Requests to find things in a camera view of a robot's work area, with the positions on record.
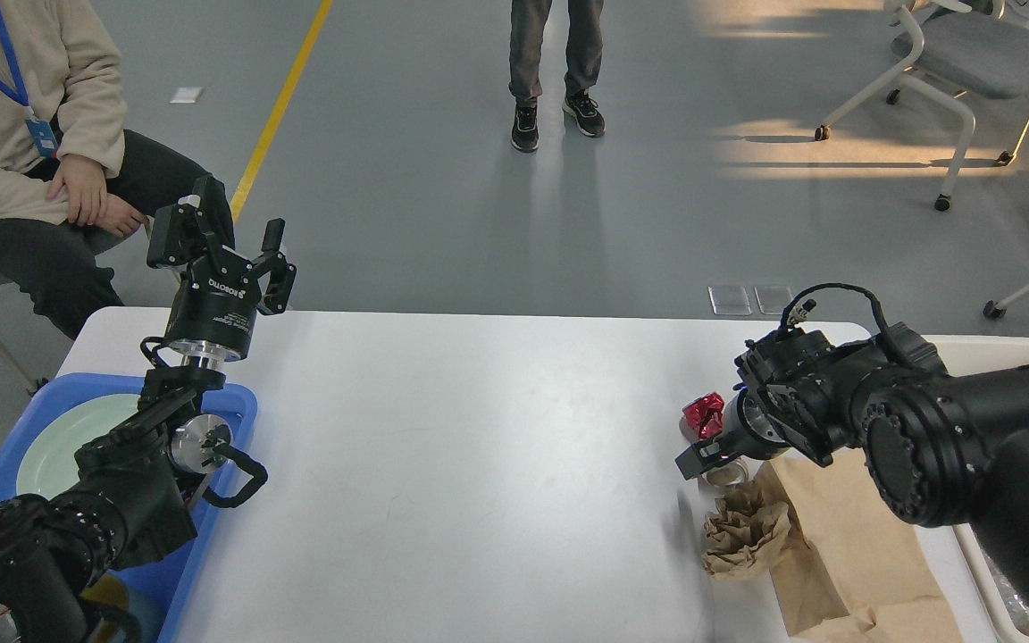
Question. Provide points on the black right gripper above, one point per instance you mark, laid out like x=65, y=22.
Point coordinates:
x=747, y=432

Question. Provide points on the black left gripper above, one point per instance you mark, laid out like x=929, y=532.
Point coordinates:
x=213, y=305

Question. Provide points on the crushed red can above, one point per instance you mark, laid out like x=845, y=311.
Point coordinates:
x=702, y=418

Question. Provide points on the green plate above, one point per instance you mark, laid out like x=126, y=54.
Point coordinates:
x=48, y=467

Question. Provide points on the dark teal mug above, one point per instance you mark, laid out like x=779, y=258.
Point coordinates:
x=113, y=601

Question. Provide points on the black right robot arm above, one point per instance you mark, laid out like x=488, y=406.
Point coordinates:
x=941, y=449

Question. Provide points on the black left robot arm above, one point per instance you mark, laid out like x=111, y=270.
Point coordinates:
x=139, y=483

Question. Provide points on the crumpled brown paper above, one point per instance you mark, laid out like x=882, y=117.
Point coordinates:
x=746, y=535

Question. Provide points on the brown paper bag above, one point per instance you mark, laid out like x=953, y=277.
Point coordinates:
x=850, y=570

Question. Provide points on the person in beige sweater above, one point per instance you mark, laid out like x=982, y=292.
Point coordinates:
x=69, y=168

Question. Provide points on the white plastic bin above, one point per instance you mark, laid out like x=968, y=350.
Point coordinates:
x=986, y=608

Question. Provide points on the white chair leg right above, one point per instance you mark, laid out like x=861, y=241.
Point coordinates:
x=996, y=309

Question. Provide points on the grey office chair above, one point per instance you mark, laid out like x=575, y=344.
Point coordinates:
x=965, y=51

